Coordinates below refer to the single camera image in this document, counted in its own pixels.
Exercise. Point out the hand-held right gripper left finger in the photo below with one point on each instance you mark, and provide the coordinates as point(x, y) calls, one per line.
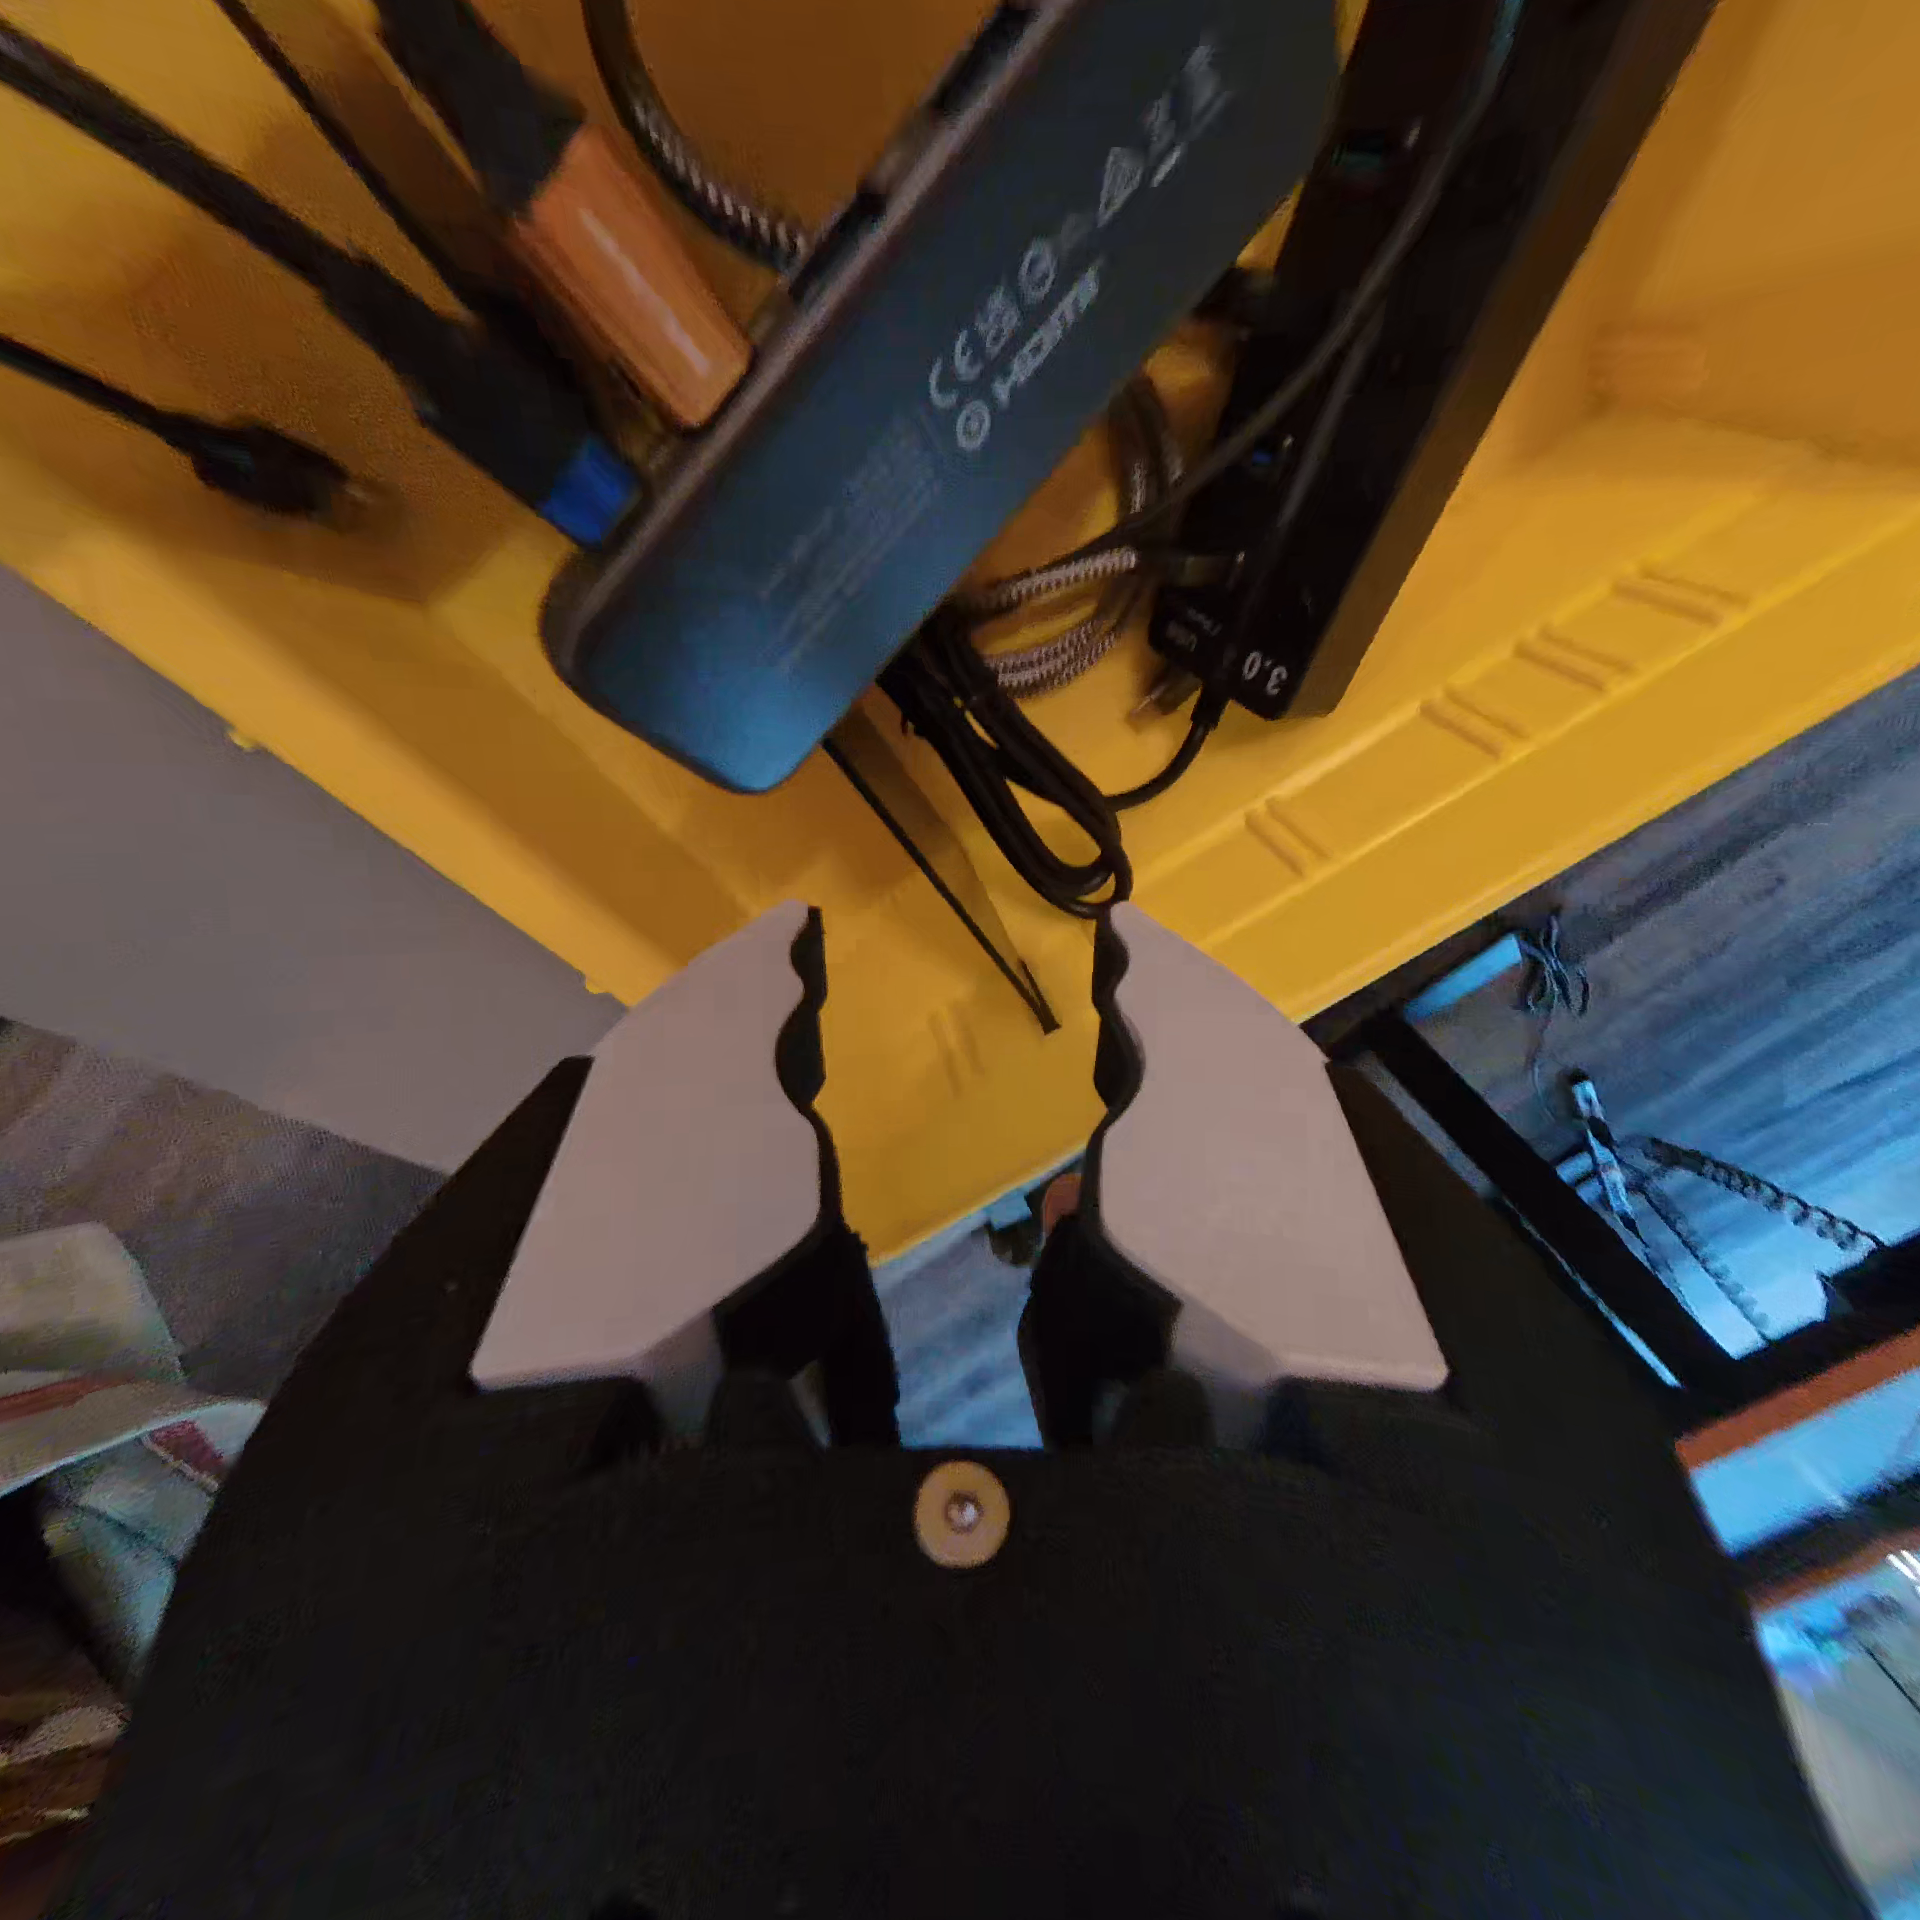
point(662, 1200)

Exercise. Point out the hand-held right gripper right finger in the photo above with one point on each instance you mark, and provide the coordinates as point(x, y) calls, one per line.
point(1260, 1200)

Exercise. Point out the yellow plastic bin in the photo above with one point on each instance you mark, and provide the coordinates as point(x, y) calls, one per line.
point(1651, 493)

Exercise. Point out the grey usb hub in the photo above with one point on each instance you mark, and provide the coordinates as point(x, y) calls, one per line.
point(932, 451)

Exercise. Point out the black multi-port usb hub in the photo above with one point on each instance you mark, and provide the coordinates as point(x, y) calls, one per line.
point(1425, 421)

